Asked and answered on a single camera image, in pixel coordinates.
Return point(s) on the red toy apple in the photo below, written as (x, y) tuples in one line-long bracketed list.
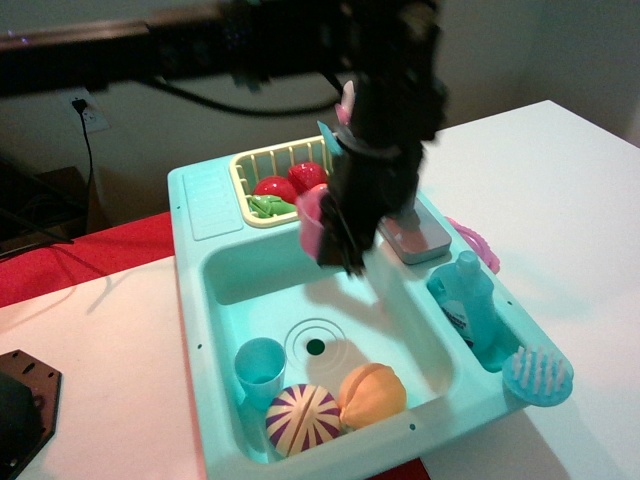
[(277, 186)]

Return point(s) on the red cloth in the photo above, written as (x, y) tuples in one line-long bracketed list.
[(56, 267)]

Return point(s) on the teal plastic cup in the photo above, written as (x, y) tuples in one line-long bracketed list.
[(259, 366)]

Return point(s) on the teal toy plate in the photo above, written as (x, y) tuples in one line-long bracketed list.
[(330, 140)]

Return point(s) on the light pink toy spatula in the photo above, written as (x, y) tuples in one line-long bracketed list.
[(345, 107)]

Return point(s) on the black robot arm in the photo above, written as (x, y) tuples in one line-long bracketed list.
[(389, 45)]

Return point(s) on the yellow dish rack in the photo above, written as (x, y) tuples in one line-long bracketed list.
[(248, 168)]

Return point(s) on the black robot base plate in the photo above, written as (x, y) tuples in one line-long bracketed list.
[(30, 396)]

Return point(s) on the yellow toy fruit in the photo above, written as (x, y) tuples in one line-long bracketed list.
[(370, 393)]

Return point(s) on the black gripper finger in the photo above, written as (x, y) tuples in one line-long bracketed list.
[(345, 239)]

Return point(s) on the teal toy sink unit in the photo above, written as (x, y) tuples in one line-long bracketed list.
[(239, 282)]

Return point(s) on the white wall outlet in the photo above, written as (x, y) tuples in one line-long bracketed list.
[(92, 118)]

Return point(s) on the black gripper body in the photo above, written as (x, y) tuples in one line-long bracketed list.
[(369, 183)]

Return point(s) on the green toy vegetable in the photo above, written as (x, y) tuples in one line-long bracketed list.
[(268, 206)]

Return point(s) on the purple striped toy onion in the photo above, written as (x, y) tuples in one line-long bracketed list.
[(301, 417)]

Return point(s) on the pink plastic toy handle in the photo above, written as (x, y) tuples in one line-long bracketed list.
[(478, 244)]

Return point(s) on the grey toy faucet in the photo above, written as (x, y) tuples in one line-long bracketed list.
[(413, 234)]

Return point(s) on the blue soap bottle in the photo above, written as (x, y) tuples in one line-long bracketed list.
[(464, 292)]

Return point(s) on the blue scrub brush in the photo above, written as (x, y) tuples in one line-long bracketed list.
[(538, 376)]

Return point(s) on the red toy strawberry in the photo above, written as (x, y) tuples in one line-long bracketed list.
[(305, 176)]

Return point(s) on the pink plastic cup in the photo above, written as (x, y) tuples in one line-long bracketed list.
[(309, 214)]

